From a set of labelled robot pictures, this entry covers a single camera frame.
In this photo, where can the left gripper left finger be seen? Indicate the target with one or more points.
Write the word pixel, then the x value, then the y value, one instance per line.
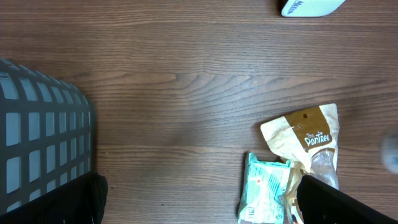
pixel 81 200

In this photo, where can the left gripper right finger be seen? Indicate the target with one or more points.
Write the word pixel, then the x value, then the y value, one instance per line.
pixel 323 204

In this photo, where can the teal tissue packet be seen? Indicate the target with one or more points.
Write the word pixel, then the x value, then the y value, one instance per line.
pixel 264 187

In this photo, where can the grey plastic shopping basket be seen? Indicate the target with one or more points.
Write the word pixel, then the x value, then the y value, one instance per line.
pixel 47 134

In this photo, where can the green lid jar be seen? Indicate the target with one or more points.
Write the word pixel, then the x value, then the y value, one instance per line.
pixel 388 151

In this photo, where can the brown PanTree snack bag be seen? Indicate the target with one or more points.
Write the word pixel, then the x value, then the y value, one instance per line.
pixel 308 139

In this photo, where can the white barcode scanner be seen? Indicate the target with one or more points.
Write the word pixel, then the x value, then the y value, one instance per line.
pixel 310 8

